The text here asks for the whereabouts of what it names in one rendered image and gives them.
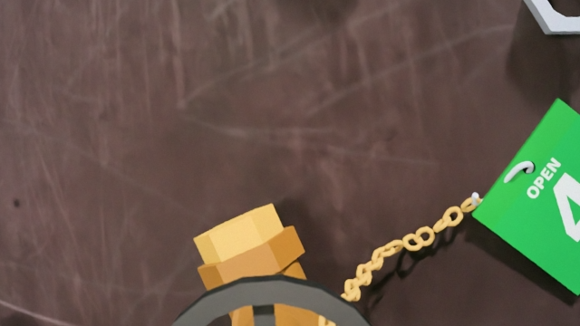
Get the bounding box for white hex nut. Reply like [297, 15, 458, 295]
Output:
[524, 0, 580, 34]

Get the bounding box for green tag on yellow chain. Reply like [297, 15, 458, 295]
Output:
[342, 99, 580, 301]

